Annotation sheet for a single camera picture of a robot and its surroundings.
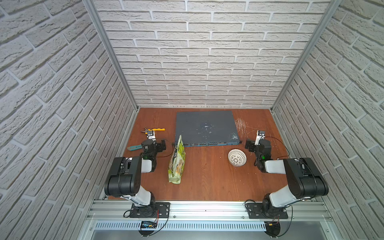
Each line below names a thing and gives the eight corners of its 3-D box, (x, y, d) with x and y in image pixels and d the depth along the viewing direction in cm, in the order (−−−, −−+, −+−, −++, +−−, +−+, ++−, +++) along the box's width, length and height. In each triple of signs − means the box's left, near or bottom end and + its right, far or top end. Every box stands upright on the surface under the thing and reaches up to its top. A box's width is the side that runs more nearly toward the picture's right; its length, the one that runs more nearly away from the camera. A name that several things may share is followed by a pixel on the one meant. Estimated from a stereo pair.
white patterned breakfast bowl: (228, 166, 90) (229, 163, 86) (226, 152, 96) (227, 149, 92) (246, 166, 90) (248, 163, 86) (243, 152, 96) (245, 149, 93)
